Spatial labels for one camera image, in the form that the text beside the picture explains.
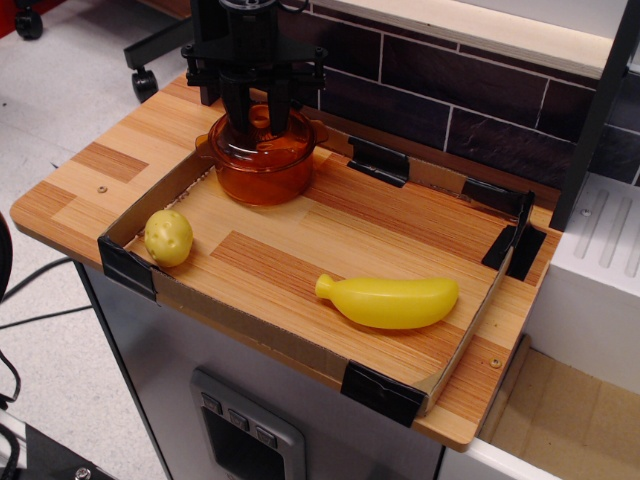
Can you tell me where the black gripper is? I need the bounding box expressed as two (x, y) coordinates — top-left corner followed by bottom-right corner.
(181, 34), (328, 135)

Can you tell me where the orange transparent pot lid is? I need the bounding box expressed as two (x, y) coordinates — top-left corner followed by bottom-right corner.
(208, 103), (328, 170)

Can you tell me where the orange transparent toy pot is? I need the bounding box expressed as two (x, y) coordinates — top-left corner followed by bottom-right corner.
(195, 129), (314, 206)

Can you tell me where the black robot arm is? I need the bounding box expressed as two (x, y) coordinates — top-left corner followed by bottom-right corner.
(181, 1), (328, 135)

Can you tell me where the black office chair base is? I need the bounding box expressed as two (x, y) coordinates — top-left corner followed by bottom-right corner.
(124, 17), (193, 103)

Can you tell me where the yellow toy potato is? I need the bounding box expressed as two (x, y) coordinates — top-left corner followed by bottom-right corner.
(144, 209), (193, 267)

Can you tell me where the black caster wheel top left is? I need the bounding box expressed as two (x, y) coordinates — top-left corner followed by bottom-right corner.
(14, 0), (44, 41)

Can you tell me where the yellow toy banana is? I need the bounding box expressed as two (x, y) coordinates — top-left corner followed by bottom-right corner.
(315, 274), (459, 330)

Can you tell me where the cardboard fence with black tape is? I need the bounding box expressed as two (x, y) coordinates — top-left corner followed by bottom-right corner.
(97, 97), (548, 430)

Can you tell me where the grey toy oven panel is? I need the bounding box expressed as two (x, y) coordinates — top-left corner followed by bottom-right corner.
(190, 369), (307, 480)

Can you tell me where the white toy sink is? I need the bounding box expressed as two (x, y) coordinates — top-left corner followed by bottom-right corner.
(525, 174), (639, 392)

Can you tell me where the black vertical post left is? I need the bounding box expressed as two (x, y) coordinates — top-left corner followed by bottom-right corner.
(189, 0), (236, 106)

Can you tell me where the black vertical post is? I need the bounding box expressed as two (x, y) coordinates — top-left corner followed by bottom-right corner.
(189, 0), (236, 106)
(549, 0), (639, 232)

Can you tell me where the black cable on floor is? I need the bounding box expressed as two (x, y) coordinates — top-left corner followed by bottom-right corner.
(0, 255), (94, 331)

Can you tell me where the black vertical post right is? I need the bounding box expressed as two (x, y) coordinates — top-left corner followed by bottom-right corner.
(549, 0), (639, 232)

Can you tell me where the black braided cable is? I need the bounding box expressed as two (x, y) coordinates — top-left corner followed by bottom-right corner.
(0, 424), (24, 480)

